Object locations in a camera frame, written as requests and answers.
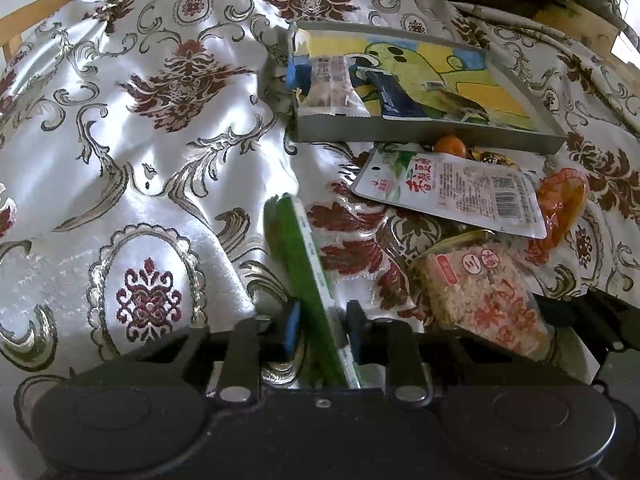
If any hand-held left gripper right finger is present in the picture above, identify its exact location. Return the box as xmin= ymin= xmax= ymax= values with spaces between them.
xmin=345 ymin=301 xmax=598 ymax=405

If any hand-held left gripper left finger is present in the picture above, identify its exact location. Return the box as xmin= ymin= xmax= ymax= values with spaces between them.
xmin=125 ymin=301 xmax=302 ymax=405

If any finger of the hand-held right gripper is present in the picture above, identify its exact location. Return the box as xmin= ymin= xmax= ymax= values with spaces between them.
xmin=536 ymin=290 xmax=640 ymax=358

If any green snack packet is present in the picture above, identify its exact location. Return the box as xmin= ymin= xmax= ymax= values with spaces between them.
xmin=263 ymin=195 xmax=362 ymax=391

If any brown glossy snack packet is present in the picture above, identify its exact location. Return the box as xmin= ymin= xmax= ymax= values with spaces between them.
xmin=467 ymin=147 xmax=516 ymax=166

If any grey painted cardboard tray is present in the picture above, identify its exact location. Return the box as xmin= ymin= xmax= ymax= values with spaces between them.
xmin=287 ymin=22 xmax=568 ymax=156

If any dark blue snack packet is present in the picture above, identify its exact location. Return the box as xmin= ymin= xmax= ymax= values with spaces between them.
xmin=367 ymin=70 xmax=431 ymax=121

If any clear brown snack packet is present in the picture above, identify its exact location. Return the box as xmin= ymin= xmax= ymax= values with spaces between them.
xmin=295 ymin=55 xmax=368 ymax=118

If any clear rice cracker packet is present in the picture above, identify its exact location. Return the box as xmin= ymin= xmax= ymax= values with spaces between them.
xmin=412 ymin=242 xmax=556 ymax=361

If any orange candy bag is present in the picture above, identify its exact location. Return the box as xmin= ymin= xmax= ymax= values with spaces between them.
xmin=525 ymin=167 xmax=591 ymax=266

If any white snack packet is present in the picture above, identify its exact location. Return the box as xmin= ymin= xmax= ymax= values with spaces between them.
xmin=350 ymin=145 xmax=548 ymax=240

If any small orange tangerine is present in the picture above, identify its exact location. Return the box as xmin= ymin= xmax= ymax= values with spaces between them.
xmin=434 ymin=134 xmax=468 ymax=156

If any floral printed blanket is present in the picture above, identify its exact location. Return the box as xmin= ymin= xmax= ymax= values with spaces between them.
xmin=0 ymin=0 xmax=640 ymax=411

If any white box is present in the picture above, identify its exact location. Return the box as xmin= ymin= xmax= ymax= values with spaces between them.
xmin=612 ymin=30 xmax=640 ymax=67

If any wooden bed rail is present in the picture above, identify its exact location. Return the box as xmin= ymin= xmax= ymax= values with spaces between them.
xmin=0 ymin=0 xmax=101 ymax=63
xmin=530 ymin=0 xmax=640 ymax=63

